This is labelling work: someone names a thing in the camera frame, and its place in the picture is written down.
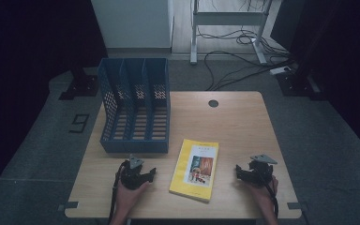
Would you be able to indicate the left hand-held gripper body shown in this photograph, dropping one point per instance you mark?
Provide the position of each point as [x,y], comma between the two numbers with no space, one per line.
[131,178]

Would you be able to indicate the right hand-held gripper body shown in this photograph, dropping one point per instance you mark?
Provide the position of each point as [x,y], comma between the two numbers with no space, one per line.
[260,173]

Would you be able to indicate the yellow book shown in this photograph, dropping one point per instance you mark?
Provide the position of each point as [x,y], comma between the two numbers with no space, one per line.
[194,170]

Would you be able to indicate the blue file rack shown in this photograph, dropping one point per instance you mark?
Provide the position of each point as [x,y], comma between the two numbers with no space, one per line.
[134,125]

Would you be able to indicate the person's left hand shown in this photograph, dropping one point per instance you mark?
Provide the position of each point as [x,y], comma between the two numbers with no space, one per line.
[128,200]

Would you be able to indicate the person's right hand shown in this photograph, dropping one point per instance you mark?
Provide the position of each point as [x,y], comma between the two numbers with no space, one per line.
[266,197]

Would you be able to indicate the dark round table grommet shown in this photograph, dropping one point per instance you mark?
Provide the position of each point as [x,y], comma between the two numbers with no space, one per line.
[213,103]

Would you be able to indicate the black stand base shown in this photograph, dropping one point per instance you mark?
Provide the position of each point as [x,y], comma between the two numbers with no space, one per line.
[82,86]
[296,86]

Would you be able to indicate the white power strip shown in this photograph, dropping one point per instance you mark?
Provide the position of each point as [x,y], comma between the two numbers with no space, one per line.
[279,70]

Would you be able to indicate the dark curtain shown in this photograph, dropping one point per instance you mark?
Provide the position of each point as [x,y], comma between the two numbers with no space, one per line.
[340,62]
[22,62]

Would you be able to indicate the white cabinet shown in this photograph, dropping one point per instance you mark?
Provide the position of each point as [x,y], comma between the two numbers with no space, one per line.
[134,25]

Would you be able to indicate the white desk frame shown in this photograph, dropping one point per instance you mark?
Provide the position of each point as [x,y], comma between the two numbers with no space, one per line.
[228,18]

